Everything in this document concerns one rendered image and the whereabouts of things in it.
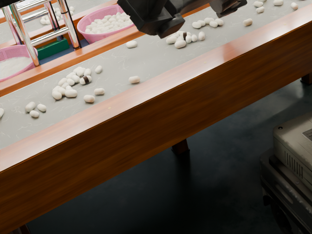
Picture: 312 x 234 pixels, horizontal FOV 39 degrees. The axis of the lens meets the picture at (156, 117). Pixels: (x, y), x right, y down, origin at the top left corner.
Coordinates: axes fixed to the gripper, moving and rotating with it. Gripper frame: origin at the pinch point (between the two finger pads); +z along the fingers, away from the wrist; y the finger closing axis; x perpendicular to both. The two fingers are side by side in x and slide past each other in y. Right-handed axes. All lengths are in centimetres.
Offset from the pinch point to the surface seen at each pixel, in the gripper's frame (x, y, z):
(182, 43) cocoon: 3.3, 13.5, 5.9
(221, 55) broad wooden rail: 13.9, 10.4, -8.2
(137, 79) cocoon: 8.8, 34.5, -0.3
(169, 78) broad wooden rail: 13.7, 28.2, -7.9
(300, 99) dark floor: 42, -64, 77
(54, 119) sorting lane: 9, 61, 2
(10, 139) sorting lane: 9, 74, 2
